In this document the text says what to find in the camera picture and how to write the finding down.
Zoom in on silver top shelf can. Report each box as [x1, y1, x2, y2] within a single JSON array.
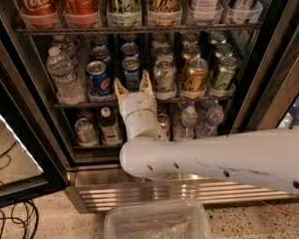
[[221, 0, 263, 25]]

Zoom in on clear plastic bin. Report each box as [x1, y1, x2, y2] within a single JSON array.
[[104, 199, 213, 239]]

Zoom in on orange la croix can behind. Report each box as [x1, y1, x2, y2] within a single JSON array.
[[180, 44, 200, 74]]

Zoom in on rear water bottle middle shelf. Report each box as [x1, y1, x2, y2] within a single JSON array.
[[52, 35, 79, 66]]

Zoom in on open fridge glass door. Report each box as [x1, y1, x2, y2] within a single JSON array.
[[0, 38, 66, 208]]

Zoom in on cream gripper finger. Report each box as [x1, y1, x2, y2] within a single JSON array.
[[140, 70, 153, 96], [114, 78, 129, 104]]

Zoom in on front water bottle middle shelf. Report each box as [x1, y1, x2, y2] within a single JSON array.
[[46, 47, 86, 105]]

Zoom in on white top shelf can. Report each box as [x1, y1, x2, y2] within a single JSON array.
[[189, 0, 222, 26]]

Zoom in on water bottle shelf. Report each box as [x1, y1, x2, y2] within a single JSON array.
[[195, 105, 224, 138], [46, 47, 86, 105], [173, 106, 197, 141], [52, 35, 79, 66]]

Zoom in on white green la croix can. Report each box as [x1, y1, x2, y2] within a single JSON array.
[[153, 60, 175, 93]]

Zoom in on red coca-cola can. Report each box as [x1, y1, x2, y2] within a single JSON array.
[[64, 0, 99, 29], [21, 0, 58, 29]]

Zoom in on red coca-cola can right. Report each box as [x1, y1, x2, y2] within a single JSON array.
[[64, 0, 99, 29]]

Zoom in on orange la croix can front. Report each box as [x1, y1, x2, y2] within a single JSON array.
[[181, 58, 208, 93]]

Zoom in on orange la croix can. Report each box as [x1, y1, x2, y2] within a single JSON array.
[[180, 44, 200, 74], [181, 58, 208, 93]]

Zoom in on silver can bottom shelf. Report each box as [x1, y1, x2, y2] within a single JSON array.
[[75, 119, 99, 147]]

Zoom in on green la croix can front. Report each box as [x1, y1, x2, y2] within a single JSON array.
[[211, 57, 238, 91]]

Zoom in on water bottle bottom shelf right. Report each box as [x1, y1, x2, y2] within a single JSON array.
[[195, 105, 224, 138]]

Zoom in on steel fridge bottom grille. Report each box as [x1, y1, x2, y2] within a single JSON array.
[[65, 165, 294, 213]]

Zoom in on black cables on floor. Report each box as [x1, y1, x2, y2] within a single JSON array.
[[0, 199, 40, 239]]

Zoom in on yellow la croix top can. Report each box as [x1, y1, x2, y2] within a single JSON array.
[[149, 0, 181, 26]]

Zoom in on green la croix can behind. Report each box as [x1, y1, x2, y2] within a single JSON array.
[[209, 43, 233, 70]]

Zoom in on blue pepsi can second row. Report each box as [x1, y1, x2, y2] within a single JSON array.
[[91, 47, 112, 65]]

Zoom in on red can bottom shelf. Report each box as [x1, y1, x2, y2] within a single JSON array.
[[157, 114, 170, 138]]

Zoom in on orange cable on floor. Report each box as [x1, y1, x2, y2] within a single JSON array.
[[259, 200, 299, 218]]

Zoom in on blue pepsi can front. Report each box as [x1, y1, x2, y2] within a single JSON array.
[[86, 61, 112, 97]]

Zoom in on brown tea bottle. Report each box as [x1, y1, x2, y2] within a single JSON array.
[[100, 107, 122, 145]]

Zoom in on white la croix can behind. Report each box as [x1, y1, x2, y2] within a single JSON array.
[[155, 46, 173, 61]]

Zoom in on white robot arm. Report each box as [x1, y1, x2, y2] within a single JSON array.
[[114, 71, 299, 195]]

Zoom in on water bottle bottom shelf left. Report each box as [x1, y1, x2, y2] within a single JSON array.
[[173, 106, 197, 141]]

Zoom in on red coca-cola can left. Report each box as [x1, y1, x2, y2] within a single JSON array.
[[21, 0, 58, 29]]

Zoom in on green la croix top can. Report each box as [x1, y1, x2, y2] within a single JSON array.
[[107, 0, 142, 27]]

